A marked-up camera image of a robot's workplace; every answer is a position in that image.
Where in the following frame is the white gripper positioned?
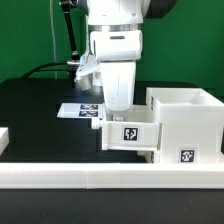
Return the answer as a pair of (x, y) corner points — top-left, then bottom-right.
(100, 61), (136, 113)

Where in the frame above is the white drawer box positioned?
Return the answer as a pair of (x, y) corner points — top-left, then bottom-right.
(91, 105), (160, 151)
(137, 151), (160, 164)

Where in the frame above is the white front drawer box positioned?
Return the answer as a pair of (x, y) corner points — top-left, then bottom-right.
(137, 151), (160, 164)

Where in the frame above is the white drawer cabinet frame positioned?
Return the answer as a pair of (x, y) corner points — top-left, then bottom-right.
(146, 88), (224, 164)

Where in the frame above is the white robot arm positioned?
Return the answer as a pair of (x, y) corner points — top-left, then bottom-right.
(77, 0), (177, 115)

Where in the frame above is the white tag plate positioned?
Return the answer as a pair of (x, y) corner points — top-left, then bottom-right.
(57, 103), (103, 118)

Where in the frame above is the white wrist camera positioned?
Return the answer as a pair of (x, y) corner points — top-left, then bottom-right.
(75, 54), (101, 91)

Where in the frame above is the black cable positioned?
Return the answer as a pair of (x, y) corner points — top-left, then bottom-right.
(22, 0), (82, 80)

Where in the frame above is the white fence wall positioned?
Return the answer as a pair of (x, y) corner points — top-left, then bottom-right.
(0, 127), (224, 190)

